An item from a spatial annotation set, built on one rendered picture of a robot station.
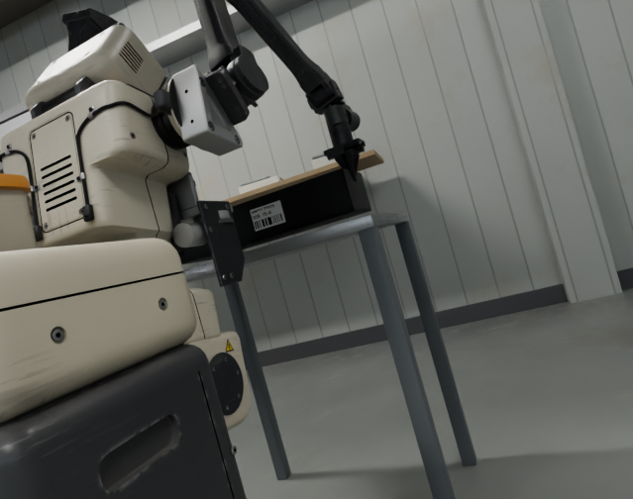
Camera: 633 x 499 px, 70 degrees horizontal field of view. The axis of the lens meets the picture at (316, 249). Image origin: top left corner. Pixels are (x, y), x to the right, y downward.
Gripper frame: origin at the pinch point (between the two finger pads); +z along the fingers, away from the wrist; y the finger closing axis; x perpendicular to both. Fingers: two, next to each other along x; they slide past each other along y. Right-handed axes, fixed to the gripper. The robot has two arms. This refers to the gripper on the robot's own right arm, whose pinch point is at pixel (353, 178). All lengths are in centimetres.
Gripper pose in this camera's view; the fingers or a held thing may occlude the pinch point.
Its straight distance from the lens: 122.6
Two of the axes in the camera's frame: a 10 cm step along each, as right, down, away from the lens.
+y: -8.9, 2.6, 3.7
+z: 2.7, 9.6, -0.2
